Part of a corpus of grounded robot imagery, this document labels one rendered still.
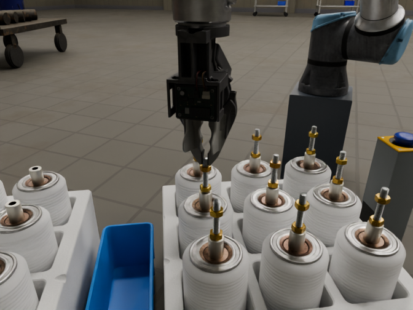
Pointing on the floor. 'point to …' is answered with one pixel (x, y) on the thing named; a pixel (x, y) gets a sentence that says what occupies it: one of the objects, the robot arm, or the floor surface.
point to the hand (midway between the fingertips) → (206, 155)
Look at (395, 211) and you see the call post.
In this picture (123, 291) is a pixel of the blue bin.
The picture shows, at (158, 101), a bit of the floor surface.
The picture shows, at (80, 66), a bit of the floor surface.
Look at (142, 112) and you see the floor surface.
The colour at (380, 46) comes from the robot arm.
